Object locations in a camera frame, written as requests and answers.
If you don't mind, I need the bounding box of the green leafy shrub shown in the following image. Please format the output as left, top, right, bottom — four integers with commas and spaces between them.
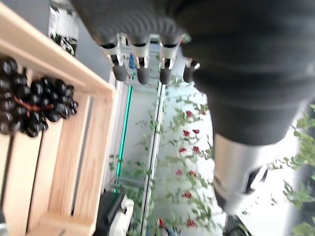
269, 104, 315, 236

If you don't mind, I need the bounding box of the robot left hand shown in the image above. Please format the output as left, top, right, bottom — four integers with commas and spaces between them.
69, 0, 315, 216

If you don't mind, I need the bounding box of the white plastic jug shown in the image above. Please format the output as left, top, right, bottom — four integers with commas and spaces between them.
112, 198, 135, 236

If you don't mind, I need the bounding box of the metal frame with green strip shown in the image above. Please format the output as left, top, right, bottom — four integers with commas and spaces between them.
104, 34, 183, 236

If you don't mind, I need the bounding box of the black grape bunch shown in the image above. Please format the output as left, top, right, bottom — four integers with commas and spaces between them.
0, 56, 79, 138

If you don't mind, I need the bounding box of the light wooden crate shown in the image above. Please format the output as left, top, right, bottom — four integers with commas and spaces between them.
0, 2, 118, 236

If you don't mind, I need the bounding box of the black and white patterned post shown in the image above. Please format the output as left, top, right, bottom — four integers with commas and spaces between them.
48, 0, 80, 58

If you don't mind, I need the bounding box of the climbing plant with red flowers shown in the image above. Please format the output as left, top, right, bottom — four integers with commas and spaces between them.
109, 75, 223, 236

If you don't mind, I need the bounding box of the black box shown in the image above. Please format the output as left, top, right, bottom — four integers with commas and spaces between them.
94, 190, 125, 236

